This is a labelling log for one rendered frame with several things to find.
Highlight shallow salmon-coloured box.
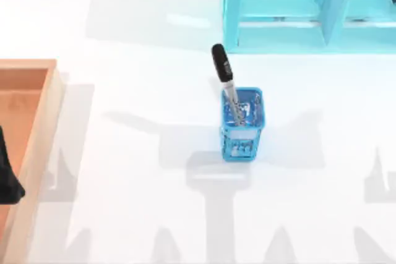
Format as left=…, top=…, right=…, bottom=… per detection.
left=0, top=59, right=63, bottom=264

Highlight black and silver pen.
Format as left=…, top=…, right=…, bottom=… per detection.
left=211, top=43, right=243, bottom=127

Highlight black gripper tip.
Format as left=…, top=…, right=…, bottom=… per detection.
left=0, top=126, right=26, bottom=205

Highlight light blue rack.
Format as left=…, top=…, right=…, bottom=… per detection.
left=222, top=0, right=396, bottom=55

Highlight blue mesh pen holder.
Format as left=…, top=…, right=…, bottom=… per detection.
left=220, top=86, right=267, bottom=163

